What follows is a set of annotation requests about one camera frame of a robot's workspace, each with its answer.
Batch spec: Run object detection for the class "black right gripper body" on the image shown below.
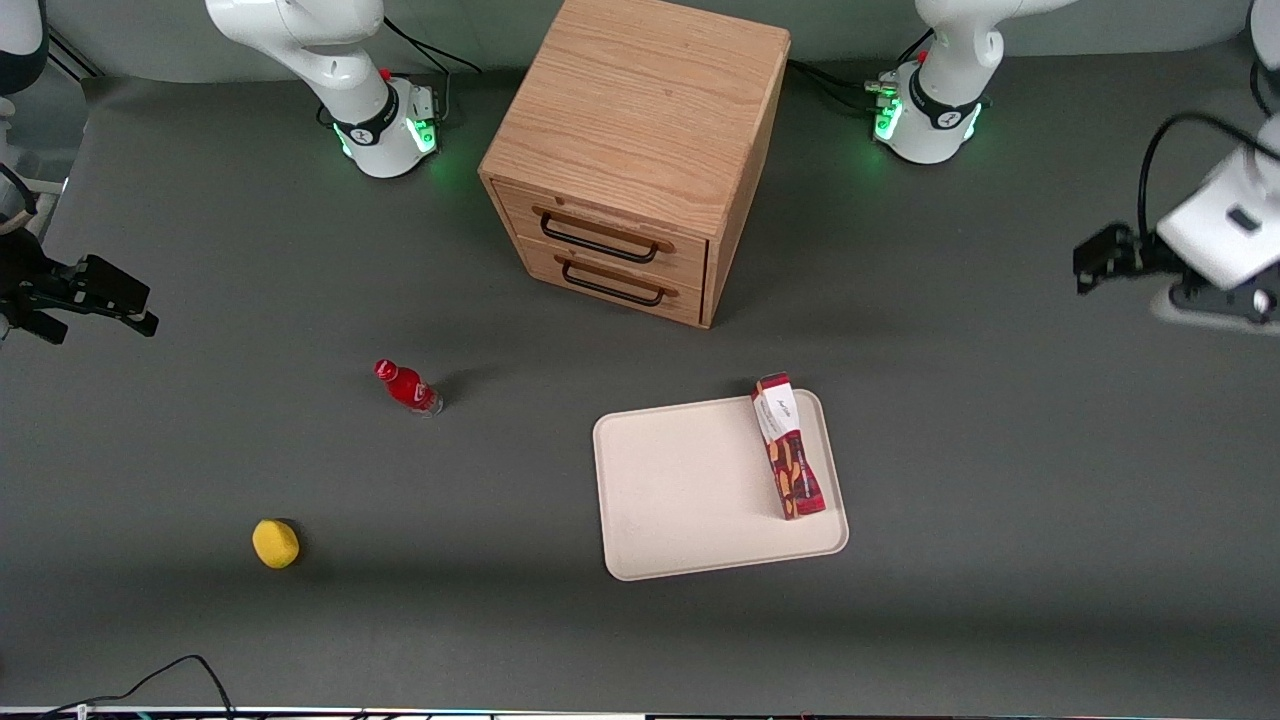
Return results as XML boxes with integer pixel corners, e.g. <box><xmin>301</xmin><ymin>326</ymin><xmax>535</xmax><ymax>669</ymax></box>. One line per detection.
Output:
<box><xmin>0</xmin><ymin>228</ymin><xmax>61</xmax><ymax>313</ymax></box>

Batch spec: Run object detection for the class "red cookie box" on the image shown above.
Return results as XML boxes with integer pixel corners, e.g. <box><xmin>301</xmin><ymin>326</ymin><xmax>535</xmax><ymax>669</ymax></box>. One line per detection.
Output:
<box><xmin>751</xmin><ymin>372</ymin><xmax>828</xmax><ymax>521</ymax></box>

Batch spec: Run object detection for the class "beige plastic tray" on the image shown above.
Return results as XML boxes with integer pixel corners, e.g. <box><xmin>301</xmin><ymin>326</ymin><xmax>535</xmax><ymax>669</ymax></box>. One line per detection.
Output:
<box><xmin>592</xmin><ymin>389</ymin><xmax>850</xmax><ymax>582</ymax></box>

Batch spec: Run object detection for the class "yellow lemon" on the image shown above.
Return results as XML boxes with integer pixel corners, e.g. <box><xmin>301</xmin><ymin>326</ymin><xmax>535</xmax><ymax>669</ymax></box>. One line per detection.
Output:
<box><xmin>251</xmin><ymin>518</ymin><xmax>301</xmax><ymax>570</ymax></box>

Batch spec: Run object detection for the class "red drink bottle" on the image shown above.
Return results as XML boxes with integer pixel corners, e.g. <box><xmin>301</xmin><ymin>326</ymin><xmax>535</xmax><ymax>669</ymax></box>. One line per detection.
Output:
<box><xmin>373</xmin><ymin>358</ymin><xmax>444</xmax><ymax>418</ymax></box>

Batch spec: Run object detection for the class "wooden drawer front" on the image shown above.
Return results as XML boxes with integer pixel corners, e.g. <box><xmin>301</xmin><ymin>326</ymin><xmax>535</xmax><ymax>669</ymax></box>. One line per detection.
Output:
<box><xmin>493</xmin><ymin>182</ymin><xmax>710</xmax><ymax>293</ymax></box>
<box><xmin>518</xmin><ymin>238</ymin><xmax>705</xmax><ymax>327</ymax></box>

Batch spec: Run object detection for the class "wooden drawer cabinet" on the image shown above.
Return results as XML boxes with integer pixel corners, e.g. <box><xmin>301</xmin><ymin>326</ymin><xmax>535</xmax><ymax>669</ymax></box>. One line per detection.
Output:
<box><xmin>478</xmin><ymin>0</ymin><xmax>791</xmax><ymax>329</ymax></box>

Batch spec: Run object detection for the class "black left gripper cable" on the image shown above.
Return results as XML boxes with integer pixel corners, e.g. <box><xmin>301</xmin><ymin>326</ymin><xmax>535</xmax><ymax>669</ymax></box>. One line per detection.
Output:
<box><xmin>1138</xmin><ymin>112</ymin><xmax>1280</xmax><ymax>243</ymax></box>

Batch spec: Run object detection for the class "black left arm base cable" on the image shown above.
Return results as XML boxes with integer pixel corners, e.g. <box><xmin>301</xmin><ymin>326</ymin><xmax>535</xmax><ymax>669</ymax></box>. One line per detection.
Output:
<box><xmin>800</xmin><ymin>68</ymin><xmax>886</xmax><ymax>114</ymax></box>
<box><xmin>788</xmin><ymin>58</ymin><xmax>881</xmax><ymax>96</ymax></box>

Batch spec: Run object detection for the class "black arm base cable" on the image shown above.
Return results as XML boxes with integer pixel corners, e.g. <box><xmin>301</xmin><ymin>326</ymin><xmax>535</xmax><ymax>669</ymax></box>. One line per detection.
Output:
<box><xmin>383</xmin><ymin>15</ymin><xmax>483</xmax><ymax>77</ymax></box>
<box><xmin>800</xmin><ymin>68</ymin><xmax>886</xmax><ymax>114</ymax></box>
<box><xmin>788</xmin><ymin>58</ymin><xmax>881</xmax><ymax>96</ymax></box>

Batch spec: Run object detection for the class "black cable at table edge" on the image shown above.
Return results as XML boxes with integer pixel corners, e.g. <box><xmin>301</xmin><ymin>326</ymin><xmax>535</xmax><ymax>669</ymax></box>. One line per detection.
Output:
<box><xmin>35</xmin><ymin>654</ymin><xmax>237</xmax><ymax>720</ymax></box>

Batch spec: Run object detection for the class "black right arm base cable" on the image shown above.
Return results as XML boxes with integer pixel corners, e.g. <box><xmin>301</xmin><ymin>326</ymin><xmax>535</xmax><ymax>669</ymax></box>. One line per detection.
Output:
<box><xmin>383</xmin><ymin>15</ymin><xmax>483</xmax><ymax>77</ymax></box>

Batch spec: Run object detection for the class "black drawer handle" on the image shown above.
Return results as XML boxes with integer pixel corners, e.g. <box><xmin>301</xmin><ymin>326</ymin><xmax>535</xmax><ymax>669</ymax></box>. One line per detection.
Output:
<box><xmin>539</xmin><ymin>212</ymin><xmax>662</xmax><ymax>266</ymax></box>
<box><xmin>561</xmin><ymin>257</ymin><xmax>667</xmax><ymax>308</ymax></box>

